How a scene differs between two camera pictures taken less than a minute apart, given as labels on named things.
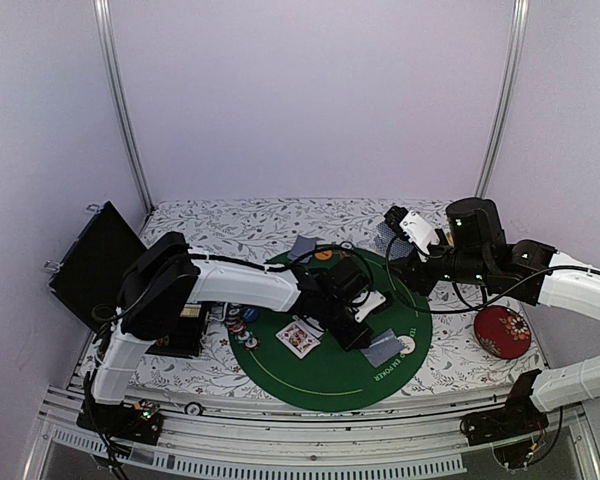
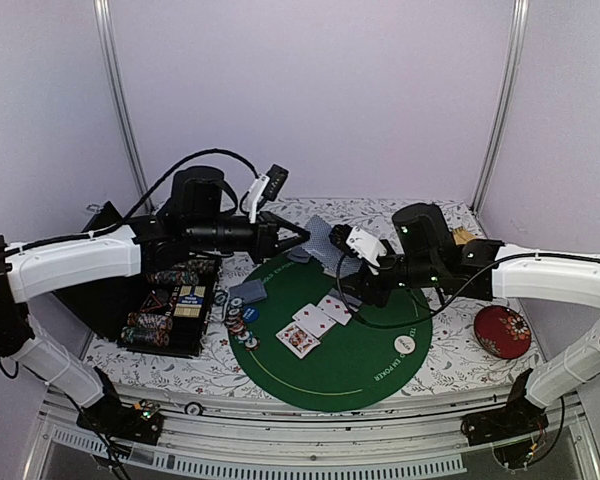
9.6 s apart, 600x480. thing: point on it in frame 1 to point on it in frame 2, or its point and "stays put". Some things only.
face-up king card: (298, 339) stays put
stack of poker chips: (234, 321) stays put
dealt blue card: (383, 347) to (319, 235)
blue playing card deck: (383, 239) to (320, 244)
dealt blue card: (303, 244) stays put
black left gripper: (355, 342) to (266, 244)
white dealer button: (408, 342) stays put
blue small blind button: (250, 314) stays put
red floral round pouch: (502, 332) stays put
